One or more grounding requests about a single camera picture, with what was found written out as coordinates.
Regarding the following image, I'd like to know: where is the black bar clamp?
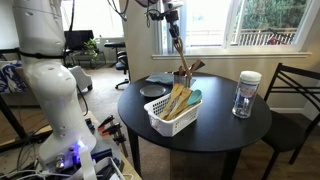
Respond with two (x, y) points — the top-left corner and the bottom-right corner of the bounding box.
(113, 133), (130, 158)

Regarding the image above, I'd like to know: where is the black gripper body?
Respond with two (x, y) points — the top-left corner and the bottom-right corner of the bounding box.
(165, 9), (181, 30)

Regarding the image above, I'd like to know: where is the black monitor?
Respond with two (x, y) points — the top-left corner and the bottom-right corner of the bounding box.
(63, 29), (95, 51)

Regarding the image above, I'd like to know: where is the blue folded cloth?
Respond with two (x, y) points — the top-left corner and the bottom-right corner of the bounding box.
(145, 72), (197, 86)

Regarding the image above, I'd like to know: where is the black round table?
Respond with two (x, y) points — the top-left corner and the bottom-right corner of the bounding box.
(117, 72), (273, 180)

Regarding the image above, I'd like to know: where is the red bicycle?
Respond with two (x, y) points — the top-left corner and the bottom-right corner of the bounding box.
(263, 28), (296, 46)

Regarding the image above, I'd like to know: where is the white balcony railing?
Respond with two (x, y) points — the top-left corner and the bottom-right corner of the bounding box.
(185, 28), (298, 47)

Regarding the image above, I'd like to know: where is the grey armchair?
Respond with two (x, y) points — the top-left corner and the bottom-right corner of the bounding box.
(68, 65), (94, 95)

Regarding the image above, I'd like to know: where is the teal silicone spatula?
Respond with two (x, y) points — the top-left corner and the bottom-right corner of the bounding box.
(173, 89), (203, 116)

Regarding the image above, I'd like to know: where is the clear wipes canister white lid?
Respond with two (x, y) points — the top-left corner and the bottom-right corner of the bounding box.
(231, 70), (263, 119)

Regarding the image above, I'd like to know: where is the flat wooden spatula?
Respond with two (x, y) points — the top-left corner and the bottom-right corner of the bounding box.
(159, 83), (185, 120)
(165, 87), (193, 122)

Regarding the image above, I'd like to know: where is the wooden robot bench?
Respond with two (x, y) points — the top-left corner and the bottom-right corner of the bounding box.
(0, 109), (143, 180)

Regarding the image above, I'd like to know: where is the green potted plant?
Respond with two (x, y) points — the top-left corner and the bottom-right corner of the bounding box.
(83, 38), (100, 62)

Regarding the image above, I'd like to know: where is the black metal desk rack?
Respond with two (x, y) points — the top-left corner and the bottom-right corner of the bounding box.
(64, 49), (108, 70)

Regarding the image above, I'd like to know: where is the white window frame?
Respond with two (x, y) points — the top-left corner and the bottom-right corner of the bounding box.
(151, 0), (320, 61)

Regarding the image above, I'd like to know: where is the black metal chair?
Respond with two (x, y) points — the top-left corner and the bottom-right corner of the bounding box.
(260, 62), (320, 180)

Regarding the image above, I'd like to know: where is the black office chair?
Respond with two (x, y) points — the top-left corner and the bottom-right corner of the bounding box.
(103, 41), (132, 90)

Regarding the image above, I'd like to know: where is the red handled utensil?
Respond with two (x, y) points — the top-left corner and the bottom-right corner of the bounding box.
(186, 64), (195, 77)

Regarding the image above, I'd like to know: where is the black stand leg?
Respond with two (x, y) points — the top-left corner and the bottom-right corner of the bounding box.
(0, 95), (53, 152)

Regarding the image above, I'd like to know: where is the wide dark wooden spatula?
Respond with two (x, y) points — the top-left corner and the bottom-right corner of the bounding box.
(190, 59), (206, 77)

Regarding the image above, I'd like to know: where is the slotted wooden spoon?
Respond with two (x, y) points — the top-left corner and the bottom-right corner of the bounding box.
(173, 36), (194, 88)

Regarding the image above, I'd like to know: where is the grey round plate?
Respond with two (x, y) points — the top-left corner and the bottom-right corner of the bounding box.
(139, 84), (167, 98)

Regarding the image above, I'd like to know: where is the blue white patterned cushion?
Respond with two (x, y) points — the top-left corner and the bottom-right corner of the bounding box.
(0, 60), (28, 94)

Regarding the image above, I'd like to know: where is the white plastic basket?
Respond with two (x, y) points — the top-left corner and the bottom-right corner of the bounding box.
(143, 94), (203, 138)

